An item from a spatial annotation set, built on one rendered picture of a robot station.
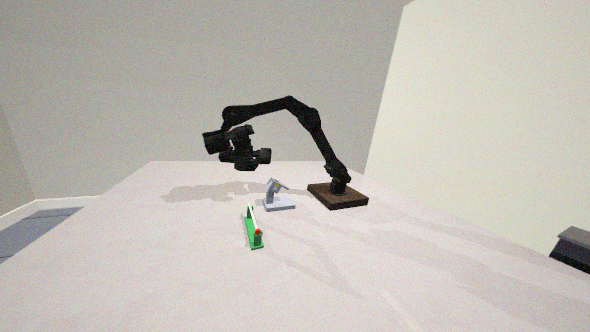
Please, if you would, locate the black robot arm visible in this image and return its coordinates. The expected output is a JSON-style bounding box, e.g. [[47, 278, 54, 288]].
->
[[202, 96, 352, 196]]

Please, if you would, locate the white tapered pin with red cap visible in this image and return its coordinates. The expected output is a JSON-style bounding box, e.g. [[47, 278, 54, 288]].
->
[[248, 203, 261, 235]]

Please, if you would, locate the green l-shaped bracket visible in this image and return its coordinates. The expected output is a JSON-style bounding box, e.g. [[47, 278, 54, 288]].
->
[[244, 206, 264, 250]]

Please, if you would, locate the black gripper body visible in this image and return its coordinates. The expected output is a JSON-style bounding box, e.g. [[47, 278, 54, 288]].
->
[[219, 139, 272, 164]]

